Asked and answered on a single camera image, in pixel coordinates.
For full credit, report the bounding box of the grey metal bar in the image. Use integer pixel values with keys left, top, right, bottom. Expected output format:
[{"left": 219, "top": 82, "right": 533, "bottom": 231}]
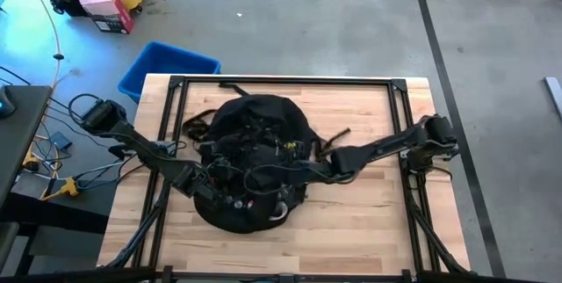
[{"left": 543, "top": 76, "right": 562, "bottom": 120}]

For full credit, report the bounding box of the blue plastic bin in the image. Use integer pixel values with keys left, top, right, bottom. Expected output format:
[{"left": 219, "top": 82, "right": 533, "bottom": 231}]
[{"left": 117, "top": 40, "right": 222, "bottom": 104}]

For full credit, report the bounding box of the grey power adapter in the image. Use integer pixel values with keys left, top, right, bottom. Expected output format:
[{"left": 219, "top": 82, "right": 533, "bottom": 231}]
[{"left": 48, "top": 131, "right": 73, "bottom": 151}]

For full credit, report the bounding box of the computer mouse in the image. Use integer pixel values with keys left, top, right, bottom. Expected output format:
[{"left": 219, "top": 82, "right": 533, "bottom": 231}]
[{"left": 0, "top": 83, "right": 17, "bottom": 120}]

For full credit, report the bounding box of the black aluminium table frame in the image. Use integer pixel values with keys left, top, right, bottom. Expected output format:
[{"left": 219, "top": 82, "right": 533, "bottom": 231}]
[{"left": 104, "top": 74, "right": 471, "bottom": 283}]

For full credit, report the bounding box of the pink cardboard box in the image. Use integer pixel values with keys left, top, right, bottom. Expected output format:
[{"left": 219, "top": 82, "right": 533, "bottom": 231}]
[{"left": 78, "top": 0, "right": 135, "bottom": 35}]

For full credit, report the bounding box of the black backpack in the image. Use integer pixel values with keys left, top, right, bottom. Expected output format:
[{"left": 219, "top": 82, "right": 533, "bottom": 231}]
[{"left": 182, "top": 81, "right": 352, "bottom": 235}]

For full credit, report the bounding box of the beige hose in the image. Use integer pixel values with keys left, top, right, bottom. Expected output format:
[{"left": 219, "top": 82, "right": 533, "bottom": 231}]
[{"left": 19, "top": 0, "right": 65, "bottom": 93}]

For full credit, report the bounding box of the black desk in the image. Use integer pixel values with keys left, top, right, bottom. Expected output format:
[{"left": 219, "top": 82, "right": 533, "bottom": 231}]
[{"left": 0, "top": 84, "right": 54, "bottom": 207}]

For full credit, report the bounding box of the yellow clamp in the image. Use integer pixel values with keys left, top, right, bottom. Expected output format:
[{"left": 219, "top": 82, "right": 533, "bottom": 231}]
[{"left": 40, "top": 176, "right": 81, "bottom": 201}]

